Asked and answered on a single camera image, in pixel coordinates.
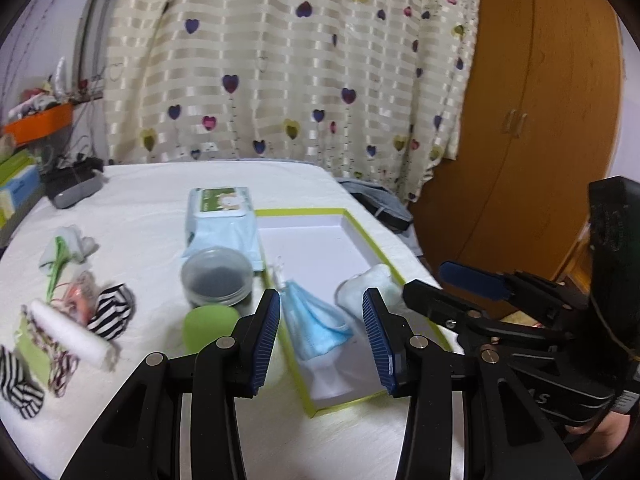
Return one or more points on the window frame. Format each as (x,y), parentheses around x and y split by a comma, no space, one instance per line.
(89,66)

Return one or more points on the black tracking camera box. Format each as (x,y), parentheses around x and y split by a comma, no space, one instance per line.
(614,237)

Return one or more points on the heart patterned cream curtain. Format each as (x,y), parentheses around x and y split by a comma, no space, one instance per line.
(365,89)

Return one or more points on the person's right hand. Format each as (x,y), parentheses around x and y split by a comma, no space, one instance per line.
(603,439)

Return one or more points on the brown wooden wardrobe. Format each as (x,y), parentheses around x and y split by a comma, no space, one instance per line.
(539,123)

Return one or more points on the green cardboard box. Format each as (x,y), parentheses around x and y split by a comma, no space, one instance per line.
(14,165)

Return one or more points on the green lidded jar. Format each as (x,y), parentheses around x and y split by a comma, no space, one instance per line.
(205,324)

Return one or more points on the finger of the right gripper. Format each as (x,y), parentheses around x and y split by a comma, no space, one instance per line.
(446,310)
(480,283)

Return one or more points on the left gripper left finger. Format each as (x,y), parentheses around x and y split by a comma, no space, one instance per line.
(259,340)

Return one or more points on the light blue white sock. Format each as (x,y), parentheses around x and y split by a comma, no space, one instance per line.
(68,244)

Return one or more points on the orange tray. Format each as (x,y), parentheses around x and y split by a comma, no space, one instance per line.
(40,125)

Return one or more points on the grey black headset device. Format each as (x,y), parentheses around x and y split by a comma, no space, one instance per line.
(65,187)

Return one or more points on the blue face mask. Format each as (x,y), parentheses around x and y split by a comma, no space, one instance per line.
(314,326)

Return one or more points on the clear jar dark contents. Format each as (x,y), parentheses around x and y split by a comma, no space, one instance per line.
(217,275)

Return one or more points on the orange trinket plastic bag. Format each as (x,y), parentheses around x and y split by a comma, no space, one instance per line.
(80,299)

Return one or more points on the green microfibre cloth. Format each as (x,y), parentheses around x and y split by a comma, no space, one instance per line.
(52,365)

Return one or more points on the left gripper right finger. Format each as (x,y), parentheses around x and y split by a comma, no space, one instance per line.
(388,335)

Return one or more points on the black white striped cloth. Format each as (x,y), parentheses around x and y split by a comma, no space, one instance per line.
(16,387)
(114,309)

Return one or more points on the green rimmed white box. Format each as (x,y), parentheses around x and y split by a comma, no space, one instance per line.
(318,249)

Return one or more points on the white bandage roll red stripes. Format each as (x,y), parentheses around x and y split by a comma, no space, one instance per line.
(76,339)

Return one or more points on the white fluffy sock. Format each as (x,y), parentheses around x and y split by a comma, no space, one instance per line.
(349,294)

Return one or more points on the wet wipes pack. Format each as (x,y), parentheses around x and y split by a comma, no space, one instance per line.
(223,217)

